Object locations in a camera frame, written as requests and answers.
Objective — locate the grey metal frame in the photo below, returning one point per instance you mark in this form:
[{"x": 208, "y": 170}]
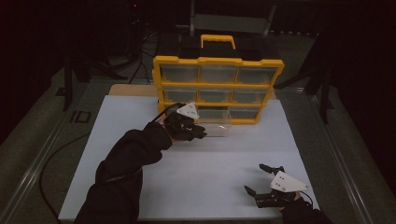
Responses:
[{"x": 230, "y": 23}]

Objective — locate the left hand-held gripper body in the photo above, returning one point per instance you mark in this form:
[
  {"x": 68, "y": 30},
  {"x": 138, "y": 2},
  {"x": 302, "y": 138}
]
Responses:
[{"x": 183, "y": 119}]

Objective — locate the black metal stand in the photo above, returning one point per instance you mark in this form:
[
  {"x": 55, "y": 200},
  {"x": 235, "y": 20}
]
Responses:
[
  {"x": 323, "y": 87},
  {"x": 68, "y": 81}
]

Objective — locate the person's left hand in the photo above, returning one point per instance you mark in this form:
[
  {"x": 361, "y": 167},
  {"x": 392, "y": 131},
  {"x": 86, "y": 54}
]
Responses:
[{"x": 169, "y": 129}]

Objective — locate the grid of clear drawers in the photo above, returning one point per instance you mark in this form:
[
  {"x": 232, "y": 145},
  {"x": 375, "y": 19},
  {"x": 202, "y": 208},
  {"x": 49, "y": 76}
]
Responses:
[{"x": 180, "y": 74}]

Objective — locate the clear plastic drawer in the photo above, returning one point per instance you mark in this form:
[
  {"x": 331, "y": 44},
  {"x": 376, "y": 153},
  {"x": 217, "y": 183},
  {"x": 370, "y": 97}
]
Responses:
[{"x": 218, "y": 123}]

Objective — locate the aluminium floor rail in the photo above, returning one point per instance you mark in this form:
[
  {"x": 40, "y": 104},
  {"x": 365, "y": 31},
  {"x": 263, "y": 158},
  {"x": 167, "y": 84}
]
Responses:
[
  {"x": 37, "y": 158},
  {"x": 339, "y": 155}
]

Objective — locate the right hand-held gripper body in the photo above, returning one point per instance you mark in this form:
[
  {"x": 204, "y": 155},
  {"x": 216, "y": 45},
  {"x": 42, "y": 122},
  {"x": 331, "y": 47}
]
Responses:
[{"x": 286, "y": 184}]

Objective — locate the person's right hand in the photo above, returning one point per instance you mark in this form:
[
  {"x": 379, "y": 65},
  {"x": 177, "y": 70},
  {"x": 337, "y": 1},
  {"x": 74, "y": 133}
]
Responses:
[{"x": 294, "y": 205}]

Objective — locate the white table sheet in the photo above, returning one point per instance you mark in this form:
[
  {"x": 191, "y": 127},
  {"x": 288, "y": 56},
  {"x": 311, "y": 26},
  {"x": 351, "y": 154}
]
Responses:
[{"x": 218, "y": 174}]

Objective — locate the yellow black organizer cabinet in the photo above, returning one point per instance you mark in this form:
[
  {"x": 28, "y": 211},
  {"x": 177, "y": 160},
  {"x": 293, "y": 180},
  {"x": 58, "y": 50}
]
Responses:
[{"x": 218, "y": 84}]

